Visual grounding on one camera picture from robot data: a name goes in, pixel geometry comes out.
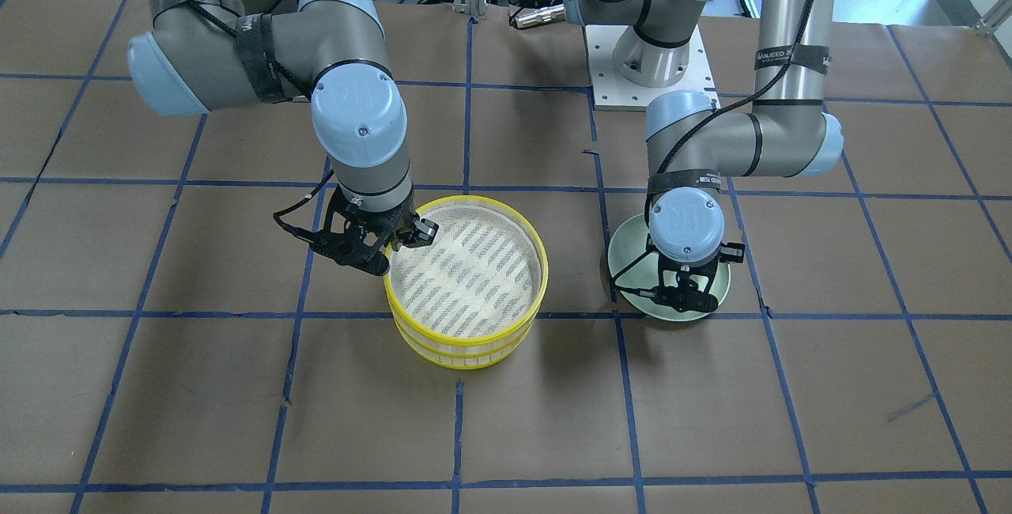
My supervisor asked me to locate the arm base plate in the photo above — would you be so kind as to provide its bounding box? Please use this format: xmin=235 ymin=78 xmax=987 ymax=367
xmin=584 ymin=25 xmax=719 ymax=111

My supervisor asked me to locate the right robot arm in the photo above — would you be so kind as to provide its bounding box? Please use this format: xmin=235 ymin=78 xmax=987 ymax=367
xmin=127 ymin=0 xmax=440 ymax=276

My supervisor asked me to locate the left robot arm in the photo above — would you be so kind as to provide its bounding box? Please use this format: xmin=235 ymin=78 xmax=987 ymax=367
xmin=564 ymin=0 xmax=844 ymax=322

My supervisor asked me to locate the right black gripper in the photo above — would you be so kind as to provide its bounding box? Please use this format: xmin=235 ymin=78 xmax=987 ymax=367
xmin=310 ymin=190 xmax=440 ymax=276

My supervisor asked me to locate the yellow steamer basket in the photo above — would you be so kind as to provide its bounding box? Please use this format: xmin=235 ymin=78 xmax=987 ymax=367
xmin=383 ymin=195 xmax=549 ymax=346
xmin=394 ymin=316 xmax=534 ymax=370

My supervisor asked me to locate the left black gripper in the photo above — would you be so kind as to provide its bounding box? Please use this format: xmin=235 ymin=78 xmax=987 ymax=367
xmin=647 ymin=237 xmax=747 ymax=315

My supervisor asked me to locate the silver cylindrical connector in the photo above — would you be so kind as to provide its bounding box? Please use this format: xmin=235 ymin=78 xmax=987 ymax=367
xmin=508 ymin=5 xmax=566 ymax=30

